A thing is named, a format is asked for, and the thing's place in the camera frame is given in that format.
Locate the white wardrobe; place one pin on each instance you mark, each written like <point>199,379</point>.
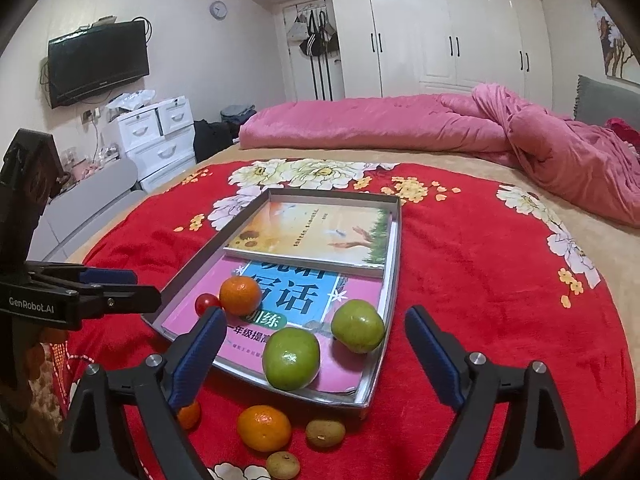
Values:
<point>425,35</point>

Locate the white plastic bag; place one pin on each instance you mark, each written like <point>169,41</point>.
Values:
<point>132,99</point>

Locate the sunflower cover book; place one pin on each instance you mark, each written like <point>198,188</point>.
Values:
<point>310,230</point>

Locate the dark clothes pile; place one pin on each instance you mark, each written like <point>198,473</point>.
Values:
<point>237,115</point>

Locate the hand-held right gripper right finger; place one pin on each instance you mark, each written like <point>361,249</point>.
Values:
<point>435,355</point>

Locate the pink book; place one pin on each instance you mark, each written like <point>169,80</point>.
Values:
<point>345,372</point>

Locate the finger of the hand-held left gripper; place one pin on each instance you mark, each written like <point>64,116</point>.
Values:
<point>110,276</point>
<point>130,298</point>

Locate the small brown kiwi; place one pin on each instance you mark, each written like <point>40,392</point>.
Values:
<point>282,465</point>

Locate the red tomato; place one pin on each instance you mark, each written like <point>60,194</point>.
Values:
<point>206,304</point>

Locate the floral wall painting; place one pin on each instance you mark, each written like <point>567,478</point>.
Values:
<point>612,40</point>

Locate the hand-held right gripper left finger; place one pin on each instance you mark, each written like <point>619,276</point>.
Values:
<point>200,355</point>

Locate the black floor bag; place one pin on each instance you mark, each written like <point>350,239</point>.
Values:
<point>212,140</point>

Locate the pink duvet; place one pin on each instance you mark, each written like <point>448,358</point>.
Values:
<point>375,120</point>

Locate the grey cardboard box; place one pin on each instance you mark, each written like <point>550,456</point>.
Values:
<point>197,265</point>

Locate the green jujube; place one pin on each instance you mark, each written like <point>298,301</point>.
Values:
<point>291,358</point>
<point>358,326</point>

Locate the wall socket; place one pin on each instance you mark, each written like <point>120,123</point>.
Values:
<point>90,115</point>

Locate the black wall television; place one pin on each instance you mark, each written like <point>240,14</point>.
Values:
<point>97,62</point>

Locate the small white drawer box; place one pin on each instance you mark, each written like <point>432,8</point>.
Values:
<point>140,130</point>
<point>176,117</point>

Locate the orange mandarin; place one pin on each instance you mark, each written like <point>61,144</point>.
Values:
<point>190,415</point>
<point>263,427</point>
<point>240,295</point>

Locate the black striped hanging bag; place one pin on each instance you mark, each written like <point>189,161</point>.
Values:
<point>312,45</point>

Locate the person's left hand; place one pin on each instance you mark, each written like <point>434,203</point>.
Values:
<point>36,360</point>

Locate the grey hanging bag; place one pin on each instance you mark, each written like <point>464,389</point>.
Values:
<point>298,30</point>

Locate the white drawer cabinet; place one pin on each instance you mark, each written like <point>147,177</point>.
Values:
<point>165,157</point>

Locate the red pillow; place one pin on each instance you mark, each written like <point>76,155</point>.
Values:
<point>625,130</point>

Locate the round wall clock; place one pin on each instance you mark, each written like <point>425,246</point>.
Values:
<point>218,9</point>

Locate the red floral blanket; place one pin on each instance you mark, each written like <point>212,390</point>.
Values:
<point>475,260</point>

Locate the grey padded headboard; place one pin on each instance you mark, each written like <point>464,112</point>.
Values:
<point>600,100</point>

